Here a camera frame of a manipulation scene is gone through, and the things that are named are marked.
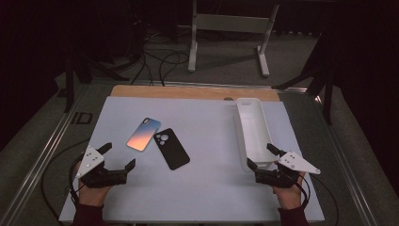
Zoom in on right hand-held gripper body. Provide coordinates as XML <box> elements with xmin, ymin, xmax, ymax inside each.
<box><xmin>255</xmin><ymin>150</ymin><xmax>322</xmax><ymax>189</ymax></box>

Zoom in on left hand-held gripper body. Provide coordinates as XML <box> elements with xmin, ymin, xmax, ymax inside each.
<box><xmin>75</xmin><ymin>145</ymin><xmax>129</xmax><ymax>189</ymax></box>

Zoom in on white plastic bin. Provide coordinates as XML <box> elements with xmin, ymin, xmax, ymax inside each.
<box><xmin>235</xmin><ymin>97</ymin><xmax>280</xmax><ymax>172</ymax></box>

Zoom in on blue orange gradient phone case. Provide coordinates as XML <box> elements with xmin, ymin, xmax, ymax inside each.
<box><xmin>126</xmin><ymin>117</ymin><xmax>162</xmax><ymax>153</ymax></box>

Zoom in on black phone case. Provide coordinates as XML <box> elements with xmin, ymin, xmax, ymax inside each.
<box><xmin>152</xmin><ymin>127</ymin><xmax>191</xmax><ymax>171</ymax></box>

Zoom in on person's left hand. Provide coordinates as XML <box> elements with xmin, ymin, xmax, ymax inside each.
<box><xmin>72</xmin><ymin>160</ymin><xmax>113</xmax><ymax>208</ymax></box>

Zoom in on person's right hand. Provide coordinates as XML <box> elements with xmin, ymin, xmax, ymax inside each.
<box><xmin>271</xmin><ymin>170</ymin><xmax>307</xmax><ymax>210</ymax></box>

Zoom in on white table mat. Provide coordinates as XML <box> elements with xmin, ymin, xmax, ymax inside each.
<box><xmin>58</xmin><ymin>95</ymin><xmax>326</xmax><ymax>224</ymax></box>

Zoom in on black metal stand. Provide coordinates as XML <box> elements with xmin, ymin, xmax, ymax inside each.
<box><xmin>63</xmin><ymin>46</ymin><xmax>130</xmax><ymax>114</ymax></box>
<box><xmin>271</xmin><ymin>31</ymin><xmax>335</xmax><ymax>126</ymax></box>

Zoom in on left hand-held gripper black cable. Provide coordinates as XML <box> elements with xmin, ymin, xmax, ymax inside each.
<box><xmin>40</xmin><ymin>137</ymin><xmax>92</xmax><ymax>222</ymax></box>

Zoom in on hand-held gripper black cable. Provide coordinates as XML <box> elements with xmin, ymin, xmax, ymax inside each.
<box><xmin>40</xmin><ymin>137</ymin><xmax>92</xmax><ymax>222</ymax></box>
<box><xmin>294</xmin><ymin>173</ymin><xmax>341</xmax><ymax>226</ymax></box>

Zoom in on right hand-held gripper black cable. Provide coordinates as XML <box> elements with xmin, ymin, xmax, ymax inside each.
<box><xmin>294</xmin><ymin>173</ymin><xmax>341</xmax><ymax>226</ymax></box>

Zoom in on black floor cables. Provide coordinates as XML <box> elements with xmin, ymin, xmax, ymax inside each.
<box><xmin>129</xmin><ymin>18</ymin><xmax>191</xmax><ymax>88</ymax></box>

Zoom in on white metal table frame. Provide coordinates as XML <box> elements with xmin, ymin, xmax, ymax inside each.
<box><xmin>187</xmin><ymin>0</ymin><xmax>280</xmax><ymax>79</ymax></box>

